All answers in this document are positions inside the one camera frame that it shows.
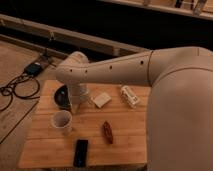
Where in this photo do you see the red brown pepper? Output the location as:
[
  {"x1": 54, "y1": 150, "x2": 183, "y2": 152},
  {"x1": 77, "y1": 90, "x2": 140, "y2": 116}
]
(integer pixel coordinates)
[{"x1": 103, "y1": 121, "x2": 113, "y2": 144}]

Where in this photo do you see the white ceramic mug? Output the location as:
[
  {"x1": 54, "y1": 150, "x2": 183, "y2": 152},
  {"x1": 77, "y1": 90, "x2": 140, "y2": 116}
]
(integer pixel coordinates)
[{"x1": 51, "y1": 110, "x2": 72, "y2": 136}]

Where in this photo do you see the white patterned box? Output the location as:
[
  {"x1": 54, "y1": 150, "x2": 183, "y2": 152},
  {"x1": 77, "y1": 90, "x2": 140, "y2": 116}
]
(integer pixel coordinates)
[{"x1": 120, "y1": 85, "x2": 140, "y2": 108}]

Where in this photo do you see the black smartphone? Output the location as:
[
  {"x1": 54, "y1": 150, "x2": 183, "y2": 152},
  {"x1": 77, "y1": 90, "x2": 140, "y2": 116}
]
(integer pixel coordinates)
[{"x1": 73, "y1": 139, "x2": 88, "y2": 167}]

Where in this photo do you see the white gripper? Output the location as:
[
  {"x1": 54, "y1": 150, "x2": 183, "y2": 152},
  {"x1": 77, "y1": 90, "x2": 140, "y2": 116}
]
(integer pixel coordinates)
[{"x1": 68, "y1": 84, "x2": 90, "y2": 113}]

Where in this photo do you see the pale yellow sponge block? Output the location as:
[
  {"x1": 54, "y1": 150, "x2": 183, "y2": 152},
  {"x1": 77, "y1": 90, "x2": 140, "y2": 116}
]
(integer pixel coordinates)
[{"x1": 93, "y1": 93, "x2": 111, "y2": 108}]

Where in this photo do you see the wooden table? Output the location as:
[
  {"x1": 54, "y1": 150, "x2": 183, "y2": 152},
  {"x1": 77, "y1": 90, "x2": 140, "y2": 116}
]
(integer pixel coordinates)
[{"x1": 19, "y1": 80, "x2": 150, "y2": 168}]

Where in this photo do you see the black power adapter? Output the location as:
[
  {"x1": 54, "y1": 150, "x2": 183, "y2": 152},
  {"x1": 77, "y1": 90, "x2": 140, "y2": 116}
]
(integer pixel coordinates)
[{"x1": 24, "y1": 62, "x2": 43, "y2": 76}]

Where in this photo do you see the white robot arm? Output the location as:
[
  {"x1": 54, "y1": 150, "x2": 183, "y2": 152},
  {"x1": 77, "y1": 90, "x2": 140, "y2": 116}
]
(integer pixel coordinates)
[{"x1": 56, "y1": 47, "x2": 213, "y2": 171}]

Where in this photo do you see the dark ceramic bowl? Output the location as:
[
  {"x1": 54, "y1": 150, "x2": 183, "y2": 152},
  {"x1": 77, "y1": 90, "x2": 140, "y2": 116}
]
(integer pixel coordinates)
[{"x1": 54, "y1": 85, "x2": 70, "y2": 110}]

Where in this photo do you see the black floor cable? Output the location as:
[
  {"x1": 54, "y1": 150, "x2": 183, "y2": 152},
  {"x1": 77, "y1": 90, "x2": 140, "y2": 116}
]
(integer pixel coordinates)
[{"x1": 0, "y1": 72, "x2": 41, "y2": 113}]

